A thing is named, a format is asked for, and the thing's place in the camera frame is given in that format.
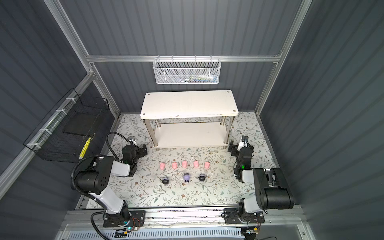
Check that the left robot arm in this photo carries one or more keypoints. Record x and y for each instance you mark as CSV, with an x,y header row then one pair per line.
x,y
90,177

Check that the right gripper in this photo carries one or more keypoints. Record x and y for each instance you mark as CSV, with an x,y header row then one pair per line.
x,y
236,149

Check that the white two-tier shelf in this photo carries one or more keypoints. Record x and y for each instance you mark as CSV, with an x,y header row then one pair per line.
x,y
193,104

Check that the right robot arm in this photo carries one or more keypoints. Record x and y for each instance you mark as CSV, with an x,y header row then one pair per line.
x,y
271,190

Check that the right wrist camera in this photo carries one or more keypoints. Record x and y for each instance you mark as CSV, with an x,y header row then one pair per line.
x,y
244,140

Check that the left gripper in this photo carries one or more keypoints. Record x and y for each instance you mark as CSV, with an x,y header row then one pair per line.
x,y
141,150

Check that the black wire basket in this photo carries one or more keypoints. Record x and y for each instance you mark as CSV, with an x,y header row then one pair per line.
x,y
62,137

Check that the yellow marker pen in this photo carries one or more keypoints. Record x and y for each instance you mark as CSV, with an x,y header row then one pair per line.
x,y
85,148

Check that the white wire basket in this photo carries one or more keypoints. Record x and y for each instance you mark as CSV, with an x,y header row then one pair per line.
x,y
168,73

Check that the markers in white basket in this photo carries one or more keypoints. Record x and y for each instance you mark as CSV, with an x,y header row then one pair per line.
x,y
206,78

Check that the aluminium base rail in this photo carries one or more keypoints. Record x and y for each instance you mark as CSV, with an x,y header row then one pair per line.
x,y
188,217

